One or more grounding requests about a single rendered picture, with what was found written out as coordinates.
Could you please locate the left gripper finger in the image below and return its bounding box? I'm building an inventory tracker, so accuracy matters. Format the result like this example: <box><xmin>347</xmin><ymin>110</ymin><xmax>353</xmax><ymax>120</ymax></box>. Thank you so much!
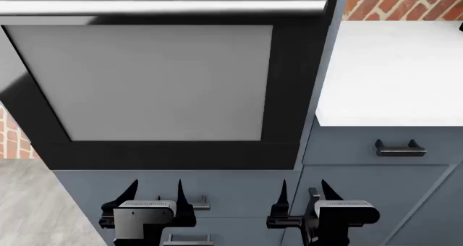
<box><xmin>101</xmin><ymin>179</ymin><xmax>140</xmax><ymax>218</ymax></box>
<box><xmin>176</xmin><ymin>179</ymin><xmax>197</xmax><ymax>218</ymax></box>

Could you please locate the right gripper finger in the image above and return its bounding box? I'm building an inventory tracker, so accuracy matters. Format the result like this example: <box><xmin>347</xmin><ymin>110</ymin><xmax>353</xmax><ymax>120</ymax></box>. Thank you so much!
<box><xmin>271</xmin><ymin>179</ymin><xmax>290</xmax><ymax>218</ymax></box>
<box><xmin>319</xmin><ymin>179</ymin><xmax>343</xmax><ymax>204</ymax></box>

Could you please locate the tall blue-grey oven cabinet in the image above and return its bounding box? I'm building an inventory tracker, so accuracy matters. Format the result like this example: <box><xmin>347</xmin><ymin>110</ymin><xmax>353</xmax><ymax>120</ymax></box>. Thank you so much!
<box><xmin>50</xmin><ymin>0</ymin><xmax>351</xmax><ymax>246</ymax></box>

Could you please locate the black oven door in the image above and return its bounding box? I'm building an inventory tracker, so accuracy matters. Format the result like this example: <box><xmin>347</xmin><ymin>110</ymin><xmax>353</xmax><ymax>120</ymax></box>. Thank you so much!
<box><xmin>0</xmin><ymin>0</ymin><xmax>340</xmax><ymax>171</ymax></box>

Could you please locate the blue-grey base cabinet door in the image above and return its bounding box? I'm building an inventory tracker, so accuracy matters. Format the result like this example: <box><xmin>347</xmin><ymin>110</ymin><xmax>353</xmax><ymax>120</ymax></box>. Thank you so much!
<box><xmin>281</xmin><ymin>163</ymin><xmax>457</xmax><ymax>246</ymax></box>
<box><xmin>382</xmin><ymin>163</ymin><xmax>463</xmax><ymax>246</ymax></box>

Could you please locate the blue-grey base cabinet drawer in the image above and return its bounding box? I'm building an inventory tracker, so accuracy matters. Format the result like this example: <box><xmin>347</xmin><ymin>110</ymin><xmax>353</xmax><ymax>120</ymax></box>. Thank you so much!
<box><xmin>301</xmin><ymin>117</ymin><xmax>463</xmax><ymax>168</ymax></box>

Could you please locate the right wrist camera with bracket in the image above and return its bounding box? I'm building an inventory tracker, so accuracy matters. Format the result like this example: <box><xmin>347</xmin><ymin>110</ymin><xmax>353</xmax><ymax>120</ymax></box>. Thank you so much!
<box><xmin>313</xmin><ymin>199</ymin><xmax>381</xmax><ymax>246</ymax></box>

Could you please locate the black bar drawer handle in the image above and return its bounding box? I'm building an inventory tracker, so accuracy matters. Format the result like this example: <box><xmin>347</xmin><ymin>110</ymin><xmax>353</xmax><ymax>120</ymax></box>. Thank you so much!
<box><xmin>374</xmin><ymin>138</ymin><xmax>428</xmax><ymax>158</ymax></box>

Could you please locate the silver oven door handle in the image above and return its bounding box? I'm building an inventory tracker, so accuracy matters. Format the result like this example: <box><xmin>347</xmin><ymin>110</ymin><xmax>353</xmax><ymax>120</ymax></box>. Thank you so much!
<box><xmin>0</xmin><ymin>0</ymin><xmax>329</xmax><ymax>16</ymax></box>

